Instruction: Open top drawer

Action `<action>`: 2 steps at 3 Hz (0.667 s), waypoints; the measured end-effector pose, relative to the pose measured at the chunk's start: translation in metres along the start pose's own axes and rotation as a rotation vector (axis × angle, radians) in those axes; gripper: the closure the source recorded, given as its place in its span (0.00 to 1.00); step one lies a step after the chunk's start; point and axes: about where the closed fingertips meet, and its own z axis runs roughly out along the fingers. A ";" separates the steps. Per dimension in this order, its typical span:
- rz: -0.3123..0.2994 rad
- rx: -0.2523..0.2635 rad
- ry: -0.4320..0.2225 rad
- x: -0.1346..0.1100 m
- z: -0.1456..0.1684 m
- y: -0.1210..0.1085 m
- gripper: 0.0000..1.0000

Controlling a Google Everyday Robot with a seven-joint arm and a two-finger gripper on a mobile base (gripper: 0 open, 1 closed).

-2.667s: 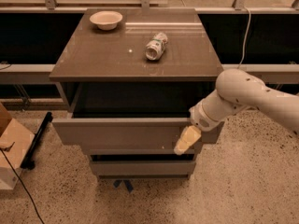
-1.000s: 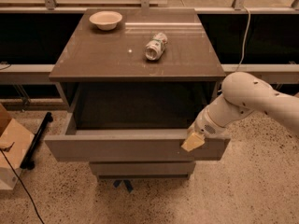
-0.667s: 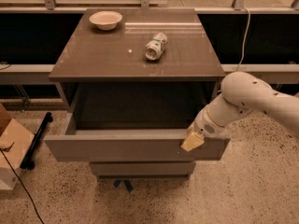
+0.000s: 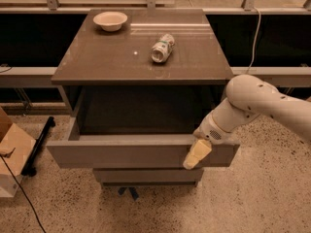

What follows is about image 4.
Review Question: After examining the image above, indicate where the black wheeled stand leg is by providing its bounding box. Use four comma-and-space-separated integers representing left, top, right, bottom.
21, 116, 55, 177

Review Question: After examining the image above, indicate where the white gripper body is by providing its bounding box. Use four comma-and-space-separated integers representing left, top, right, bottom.
193, 113, 235, 145

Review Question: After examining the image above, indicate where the blue tape cross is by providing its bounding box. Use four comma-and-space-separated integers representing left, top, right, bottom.
118, 187, 139, 201

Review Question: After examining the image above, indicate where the white paper bowl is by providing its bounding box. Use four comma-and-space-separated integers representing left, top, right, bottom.
93, 12, 127, 32

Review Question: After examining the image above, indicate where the grey top drawer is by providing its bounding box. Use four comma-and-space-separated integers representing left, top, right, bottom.
46, 85, 241, 170

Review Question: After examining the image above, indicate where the white cable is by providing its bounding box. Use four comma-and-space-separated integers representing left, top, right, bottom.
246, 7, 262, 74

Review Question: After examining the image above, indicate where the crushed white can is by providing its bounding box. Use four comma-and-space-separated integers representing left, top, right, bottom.
151, 34, 175, 63

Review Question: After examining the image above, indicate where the cardboard box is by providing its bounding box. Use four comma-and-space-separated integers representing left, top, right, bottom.
0, 108, 35, 198

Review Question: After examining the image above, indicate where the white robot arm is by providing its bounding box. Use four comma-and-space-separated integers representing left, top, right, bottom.
183, 75, 311, 170

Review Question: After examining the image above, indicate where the grey drawer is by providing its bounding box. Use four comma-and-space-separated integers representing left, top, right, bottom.
93, 169, 203, 183
46, 85, 241, 170

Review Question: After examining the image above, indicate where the black cable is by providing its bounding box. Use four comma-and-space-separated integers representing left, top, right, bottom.
0, 153, 48, 233

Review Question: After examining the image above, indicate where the grey bottom drawer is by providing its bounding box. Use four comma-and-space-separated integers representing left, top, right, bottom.
93, 169, 203, 183

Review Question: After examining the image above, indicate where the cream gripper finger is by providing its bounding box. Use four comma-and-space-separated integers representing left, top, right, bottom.
183, 139, 212, 170

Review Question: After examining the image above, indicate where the grey drawer cabinet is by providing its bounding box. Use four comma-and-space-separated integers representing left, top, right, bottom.
58, 12, 238, 186

